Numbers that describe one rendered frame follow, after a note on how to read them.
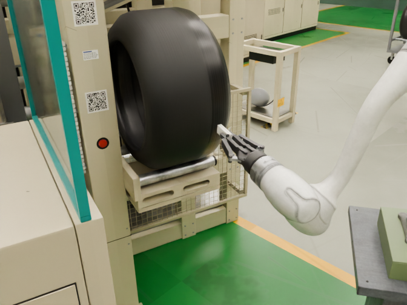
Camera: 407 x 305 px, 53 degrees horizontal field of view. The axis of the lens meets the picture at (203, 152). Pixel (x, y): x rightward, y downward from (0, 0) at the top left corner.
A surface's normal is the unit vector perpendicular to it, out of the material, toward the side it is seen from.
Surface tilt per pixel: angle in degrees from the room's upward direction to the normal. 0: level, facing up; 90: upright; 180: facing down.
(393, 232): 2
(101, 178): 90
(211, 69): 63
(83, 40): 90
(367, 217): 0
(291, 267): 0
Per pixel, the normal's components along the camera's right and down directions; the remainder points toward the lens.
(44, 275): 0.48, 0.40
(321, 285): -0.01, -0.89
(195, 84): 0.45, 0.07
